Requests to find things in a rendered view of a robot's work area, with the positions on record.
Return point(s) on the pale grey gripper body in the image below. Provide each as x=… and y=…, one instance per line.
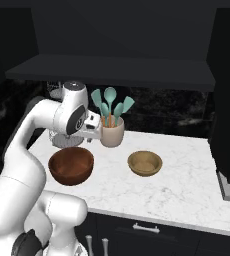
x=90, y=134

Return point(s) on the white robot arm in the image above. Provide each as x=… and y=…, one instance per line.
x=23, y=173

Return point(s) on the large dark brown bowl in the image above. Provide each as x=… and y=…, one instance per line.
x=70, y=166

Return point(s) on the small tan bowl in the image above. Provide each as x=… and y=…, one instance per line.
x=145, y=164

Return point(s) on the dark tall cabinet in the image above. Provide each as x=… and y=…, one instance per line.
x=228, y=100

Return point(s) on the beige utensil pot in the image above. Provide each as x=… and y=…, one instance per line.
x=113, y=136

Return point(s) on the small teal spatula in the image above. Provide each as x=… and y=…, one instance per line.
x=105, y=109

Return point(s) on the teal spoon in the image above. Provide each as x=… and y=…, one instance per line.
x=110, y=95

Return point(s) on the dark cupboard door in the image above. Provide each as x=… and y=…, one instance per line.
x=97, y=226

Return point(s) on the dark drawer front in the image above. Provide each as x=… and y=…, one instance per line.
x=167, y=241

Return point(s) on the dark open wall cabinet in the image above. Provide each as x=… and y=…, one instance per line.
x=113, y=71

